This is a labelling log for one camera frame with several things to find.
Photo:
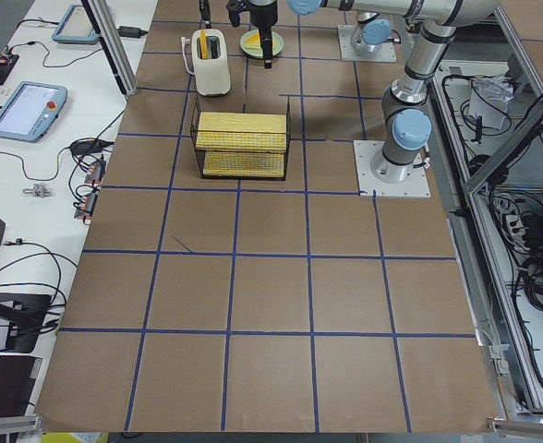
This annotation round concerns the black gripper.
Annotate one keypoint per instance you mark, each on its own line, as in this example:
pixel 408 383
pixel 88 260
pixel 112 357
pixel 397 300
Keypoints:
pixel 262 16

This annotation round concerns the black power adapter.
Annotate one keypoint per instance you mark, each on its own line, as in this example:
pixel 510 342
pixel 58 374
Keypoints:
pixel 131 32

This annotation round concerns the aluminium frame post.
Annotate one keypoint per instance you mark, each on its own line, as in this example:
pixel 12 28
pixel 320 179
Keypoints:
pixel 103 25

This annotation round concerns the white toaster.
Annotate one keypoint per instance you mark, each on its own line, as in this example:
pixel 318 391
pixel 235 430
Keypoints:
pixel 211 76

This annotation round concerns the white box under frame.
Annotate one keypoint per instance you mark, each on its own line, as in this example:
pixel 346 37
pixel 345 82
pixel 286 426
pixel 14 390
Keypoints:
pixel 489 100

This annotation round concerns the blue teach pendant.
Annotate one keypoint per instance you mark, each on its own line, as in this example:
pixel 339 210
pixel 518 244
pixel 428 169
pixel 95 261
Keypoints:
pixel 75 27
pixel 31 110

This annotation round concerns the light green plate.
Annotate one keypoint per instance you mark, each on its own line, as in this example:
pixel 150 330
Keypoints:
pixel 277 46

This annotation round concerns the blue teach pendant far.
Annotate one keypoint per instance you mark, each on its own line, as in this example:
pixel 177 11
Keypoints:
pixel 75 27

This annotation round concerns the triangular bread on plate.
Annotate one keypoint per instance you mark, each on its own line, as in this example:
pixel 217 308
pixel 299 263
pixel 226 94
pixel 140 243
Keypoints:
pixel 252 40

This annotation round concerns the bread slice in toaster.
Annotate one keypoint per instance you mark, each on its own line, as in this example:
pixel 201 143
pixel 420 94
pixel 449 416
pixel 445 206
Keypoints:
pixel 203 45

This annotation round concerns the blue teach pendant near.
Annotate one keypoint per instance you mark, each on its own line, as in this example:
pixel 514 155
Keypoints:
pixel 31 110

